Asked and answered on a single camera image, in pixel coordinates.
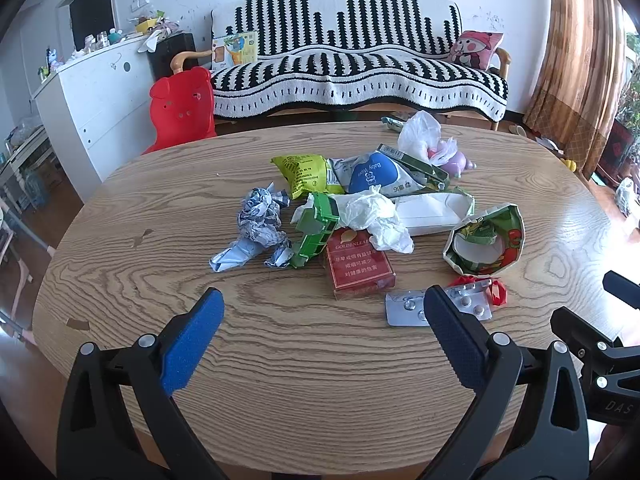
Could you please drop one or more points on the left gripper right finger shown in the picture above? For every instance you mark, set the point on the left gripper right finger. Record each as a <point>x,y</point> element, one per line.
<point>549,439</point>

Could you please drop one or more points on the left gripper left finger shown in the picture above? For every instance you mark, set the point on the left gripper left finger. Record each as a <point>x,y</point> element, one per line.
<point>96,439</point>

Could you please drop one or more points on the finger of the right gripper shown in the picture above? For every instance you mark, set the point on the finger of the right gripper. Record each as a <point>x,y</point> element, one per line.
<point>610,371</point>
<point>622,289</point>

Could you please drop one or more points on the red plastic wrapper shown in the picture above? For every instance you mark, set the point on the red plastic wrapper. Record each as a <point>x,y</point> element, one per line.
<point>496,291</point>

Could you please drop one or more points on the silver pill blister pack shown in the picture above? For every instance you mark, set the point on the silver pill blister pack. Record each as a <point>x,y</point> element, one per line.
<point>405,309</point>

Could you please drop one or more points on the white green torn package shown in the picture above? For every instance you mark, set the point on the white green torn package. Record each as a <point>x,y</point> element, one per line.
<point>432,213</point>

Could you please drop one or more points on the dark green box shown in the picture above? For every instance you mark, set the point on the dark green box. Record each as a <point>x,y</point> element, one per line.
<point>431,177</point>

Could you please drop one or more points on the red cigarette box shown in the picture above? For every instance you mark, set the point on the red cigarette box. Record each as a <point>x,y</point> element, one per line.
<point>356,268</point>

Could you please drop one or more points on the blue white paper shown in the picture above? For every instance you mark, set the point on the blue white paper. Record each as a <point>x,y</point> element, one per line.
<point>260,229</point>

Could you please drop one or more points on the clear plastic bag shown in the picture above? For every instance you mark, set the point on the clear plastic bag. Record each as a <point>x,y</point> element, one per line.
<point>419,136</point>

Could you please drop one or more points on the blue white wipes pack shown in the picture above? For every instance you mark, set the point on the blue white wipes pack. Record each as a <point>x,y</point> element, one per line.
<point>359,173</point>

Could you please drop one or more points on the white tissue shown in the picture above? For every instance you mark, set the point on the white tissue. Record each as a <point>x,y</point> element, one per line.
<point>373,212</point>

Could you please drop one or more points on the green carton box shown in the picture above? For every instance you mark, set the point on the green carton box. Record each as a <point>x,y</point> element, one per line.
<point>317,222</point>

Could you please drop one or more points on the yellow-green snack bag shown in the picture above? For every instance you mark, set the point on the yellow-green snack bag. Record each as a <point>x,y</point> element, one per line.
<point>307,173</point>

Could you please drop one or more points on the pink purple toy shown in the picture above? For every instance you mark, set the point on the pink purple toy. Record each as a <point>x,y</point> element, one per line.
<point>447,156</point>

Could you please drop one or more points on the brown curtain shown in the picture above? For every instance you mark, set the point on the brown curtain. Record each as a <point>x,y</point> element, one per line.
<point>579,84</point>

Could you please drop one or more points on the round wooden table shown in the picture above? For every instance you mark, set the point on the round wooden table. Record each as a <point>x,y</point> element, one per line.
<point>295,379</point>

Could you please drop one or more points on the small green wrapper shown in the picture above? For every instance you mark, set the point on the small green wrapper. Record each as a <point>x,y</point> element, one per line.
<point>393,123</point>

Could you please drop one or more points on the pink cartoon cushion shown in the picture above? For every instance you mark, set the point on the pink cartoon cushion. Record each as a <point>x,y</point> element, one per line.
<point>475,49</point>

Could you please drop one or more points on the white cabinet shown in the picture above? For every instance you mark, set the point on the white cabinet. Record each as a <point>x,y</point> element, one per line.
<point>96,111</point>

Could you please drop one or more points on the red plastic child chair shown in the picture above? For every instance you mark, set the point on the red plastic child chair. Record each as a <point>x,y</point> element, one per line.
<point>182,109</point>

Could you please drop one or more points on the black white striped sofa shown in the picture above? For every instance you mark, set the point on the black white striped sofa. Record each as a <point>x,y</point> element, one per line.
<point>333,54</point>

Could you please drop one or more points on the black speaker box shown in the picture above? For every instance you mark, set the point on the black speaker box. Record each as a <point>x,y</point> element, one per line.
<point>166,50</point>

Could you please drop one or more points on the children picture book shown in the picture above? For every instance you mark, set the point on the children picture book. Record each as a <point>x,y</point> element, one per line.
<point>234,49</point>

